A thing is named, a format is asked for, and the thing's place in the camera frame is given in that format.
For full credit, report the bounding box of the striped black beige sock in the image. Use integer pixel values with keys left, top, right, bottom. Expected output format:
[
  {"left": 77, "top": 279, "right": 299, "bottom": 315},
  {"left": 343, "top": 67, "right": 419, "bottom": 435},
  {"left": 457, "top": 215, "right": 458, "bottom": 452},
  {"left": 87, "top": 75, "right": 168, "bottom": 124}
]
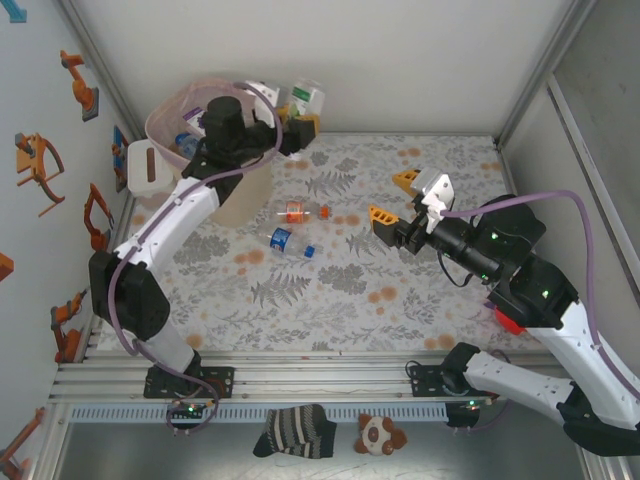
[{"left": 252, "top": 403, "right": 339, "bottom": 460}]

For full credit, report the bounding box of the small LED circuit board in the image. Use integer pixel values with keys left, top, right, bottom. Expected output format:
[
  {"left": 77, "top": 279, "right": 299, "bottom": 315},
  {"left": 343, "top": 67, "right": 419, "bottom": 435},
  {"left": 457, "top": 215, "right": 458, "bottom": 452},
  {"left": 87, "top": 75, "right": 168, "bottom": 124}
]
[
  {"left": 444, "top": 397, "right": 501, "bottom": 431},
  {"left": 166, "top": 397, "right": 224, "bottom": 437}
]

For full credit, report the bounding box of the blue text label water bottle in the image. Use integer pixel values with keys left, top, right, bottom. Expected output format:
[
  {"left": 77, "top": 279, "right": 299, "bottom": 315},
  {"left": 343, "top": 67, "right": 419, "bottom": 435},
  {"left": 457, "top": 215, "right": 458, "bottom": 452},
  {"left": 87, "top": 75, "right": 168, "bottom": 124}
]
[{"left": 173, "top": 132, "right": 200, "bottom": 159}]

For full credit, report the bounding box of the beige bin with pink bag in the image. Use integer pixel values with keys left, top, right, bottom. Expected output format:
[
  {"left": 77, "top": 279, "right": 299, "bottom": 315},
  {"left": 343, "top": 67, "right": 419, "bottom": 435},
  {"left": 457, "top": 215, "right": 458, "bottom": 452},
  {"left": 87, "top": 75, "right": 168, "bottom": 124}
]
[{"left": 144, "top": 78, "right": 274, "bottom": 229}]

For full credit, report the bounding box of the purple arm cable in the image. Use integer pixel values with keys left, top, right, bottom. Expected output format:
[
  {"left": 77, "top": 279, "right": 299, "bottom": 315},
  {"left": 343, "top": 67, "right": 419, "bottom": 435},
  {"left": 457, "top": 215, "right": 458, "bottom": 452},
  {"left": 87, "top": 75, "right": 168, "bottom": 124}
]
[
  {"left": 439, "top": 189, "right": 640, "bottom": 434},
  {"left": 110, "top": 82, "right": 284, "bottom": 401}
]

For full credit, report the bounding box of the aluminium rail frame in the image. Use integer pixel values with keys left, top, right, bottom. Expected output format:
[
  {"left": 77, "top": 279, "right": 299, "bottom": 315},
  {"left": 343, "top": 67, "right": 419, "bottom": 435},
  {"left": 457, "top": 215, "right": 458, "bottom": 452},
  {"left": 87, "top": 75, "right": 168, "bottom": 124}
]
[{"left": 49, "top": 349, "right": 566, "bottom": 401}]

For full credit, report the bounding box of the white lidded plastic box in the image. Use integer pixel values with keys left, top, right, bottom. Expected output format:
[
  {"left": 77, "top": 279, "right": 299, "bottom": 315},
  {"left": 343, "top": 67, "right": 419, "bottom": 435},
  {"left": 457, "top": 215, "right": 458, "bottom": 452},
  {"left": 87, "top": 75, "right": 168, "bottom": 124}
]
[{"left": 126, "top": 139, "right": 177, "bottom": 201}]

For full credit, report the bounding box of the brown white plush toy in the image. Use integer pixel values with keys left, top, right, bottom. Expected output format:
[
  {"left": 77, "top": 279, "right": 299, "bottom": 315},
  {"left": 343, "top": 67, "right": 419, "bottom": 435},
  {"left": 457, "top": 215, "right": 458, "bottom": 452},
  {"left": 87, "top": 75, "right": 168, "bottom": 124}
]
[{"left": 353, "top": 412, "right": 409, "bottom": 459}]

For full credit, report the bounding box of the red plush toy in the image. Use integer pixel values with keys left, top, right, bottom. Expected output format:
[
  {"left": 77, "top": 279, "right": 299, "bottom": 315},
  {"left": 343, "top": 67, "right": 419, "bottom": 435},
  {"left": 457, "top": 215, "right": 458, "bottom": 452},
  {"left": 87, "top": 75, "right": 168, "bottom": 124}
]
[{"left": 492, "top": 305, "right": 527, "bottom": 336}]

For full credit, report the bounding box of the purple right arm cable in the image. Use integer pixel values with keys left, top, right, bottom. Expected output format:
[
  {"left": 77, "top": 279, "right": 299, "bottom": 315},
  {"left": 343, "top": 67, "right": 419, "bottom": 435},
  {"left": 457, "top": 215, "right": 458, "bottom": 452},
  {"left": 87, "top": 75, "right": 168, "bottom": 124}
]
[{"left": 439, "top": 189, "right": 640, "bottom": 434}]

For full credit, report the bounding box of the blue label bottle blue cap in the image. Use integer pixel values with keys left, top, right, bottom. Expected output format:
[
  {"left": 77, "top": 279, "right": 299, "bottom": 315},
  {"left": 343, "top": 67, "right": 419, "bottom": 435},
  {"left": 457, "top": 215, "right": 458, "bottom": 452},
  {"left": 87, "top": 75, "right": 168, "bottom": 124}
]
[{"left": 267, "top": 227, "right": 320, "bottom": 260}]

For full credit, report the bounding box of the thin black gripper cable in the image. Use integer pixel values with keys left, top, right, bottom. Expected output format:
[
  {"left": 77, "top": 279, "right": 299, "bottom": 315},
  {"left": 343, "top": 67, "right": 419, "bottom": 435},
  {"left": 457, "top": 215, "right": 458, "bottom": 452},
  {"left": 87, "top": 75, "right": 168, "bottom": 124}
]
[{"left": 438, "top": 249, "right": 481, "bottom": 289}]

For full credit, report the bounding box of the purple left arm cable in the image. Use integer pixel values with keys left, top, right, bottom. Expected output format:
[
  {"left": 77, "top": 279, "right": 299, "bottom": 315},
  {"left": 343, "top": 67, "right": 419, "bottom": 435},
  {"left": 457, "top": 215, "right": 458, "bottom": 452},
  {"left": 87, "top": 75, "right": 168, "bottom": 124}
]
[{"left": 110, "top": 82, "right": 284, "bottom": 401}]

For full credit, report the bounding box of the orange claw gripper wall sticker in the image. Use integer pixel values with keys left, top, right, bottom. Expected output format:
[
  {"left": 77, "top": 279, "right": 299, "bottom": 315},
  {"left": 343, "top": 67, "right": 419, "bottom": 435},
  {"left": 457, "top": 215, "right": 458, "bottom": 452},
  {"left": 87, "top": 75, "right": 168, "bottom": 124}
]
[{"left": 13, "top": 132, "right": 67, "bottom": 218}]

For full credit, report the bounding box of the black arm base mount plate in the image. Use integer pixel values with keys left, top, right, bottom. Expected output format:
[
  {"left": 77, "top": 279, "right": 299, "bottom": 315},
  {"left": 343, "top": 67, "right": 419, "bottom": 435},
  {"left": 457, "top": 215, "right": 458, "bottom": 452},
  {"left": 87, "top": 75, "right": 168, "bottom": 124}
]
[
  {"left": 409, "top": 362, "right": 501, "bottom": 399},
  {"left": 143, "top": 366, "right": 236, "bottom": 400}
]

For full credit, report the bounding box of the green white label square bottle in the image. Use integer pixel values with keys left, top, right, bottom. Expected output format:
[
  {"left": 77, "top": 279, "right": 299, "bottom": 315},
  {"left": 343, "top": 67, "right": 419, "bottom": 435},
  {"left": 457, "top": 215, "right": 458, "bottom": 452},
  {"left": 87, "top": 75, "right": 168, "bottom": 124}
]
[{"left": 290, "top": 77, "right": 327, "bottom": 120}]

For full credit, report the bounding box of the blue orange wall sticker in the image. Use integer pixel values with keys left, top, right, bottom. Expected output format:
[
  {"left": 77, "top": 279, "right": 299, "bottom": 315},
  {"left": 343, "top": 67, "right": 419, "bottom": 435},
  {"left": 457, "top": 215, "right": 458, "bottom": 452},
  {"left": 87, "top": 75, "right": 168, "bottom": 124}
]
[{"left": 112, "top": 124, "right": 131, "bottom": 194}]

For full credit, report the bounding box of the orange label small bottle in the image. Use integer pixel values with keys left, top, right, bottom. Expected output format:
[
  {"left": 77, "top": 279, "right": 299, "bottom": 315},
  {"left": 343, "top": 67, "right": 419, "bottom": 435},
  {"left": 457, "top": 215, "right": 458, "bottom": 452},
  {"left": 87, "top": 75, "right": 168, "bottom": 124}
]
[{"left": 283, "top": 199, "right": 332, "bottom": 225}]

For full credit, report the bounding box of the aluminium frame post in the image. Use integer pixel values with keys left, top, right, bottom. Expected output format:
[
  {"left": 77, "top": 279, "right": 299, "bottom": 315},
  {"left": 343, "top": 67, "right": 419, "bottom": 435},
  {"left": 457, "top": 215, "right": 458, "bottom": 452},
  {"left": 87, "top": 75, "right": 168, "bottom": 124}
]
[
  {"left": 58, "top": 0, "right": 134, "bottom": 136},
  {"left": 497, "top": 0, "right": 599, "bottom": 151}
]

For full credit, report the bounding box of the perforated white cable tray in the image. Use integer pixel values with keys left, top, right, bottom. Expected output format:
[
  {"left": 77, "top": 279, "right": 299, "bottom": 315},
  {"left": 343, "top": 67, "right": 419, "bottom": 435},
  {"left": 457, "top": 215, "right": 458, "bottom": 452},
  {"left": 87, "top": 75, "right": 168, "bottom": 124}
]
[{"left": 67, "top": 402, "right": 449, "bottom": 424}]

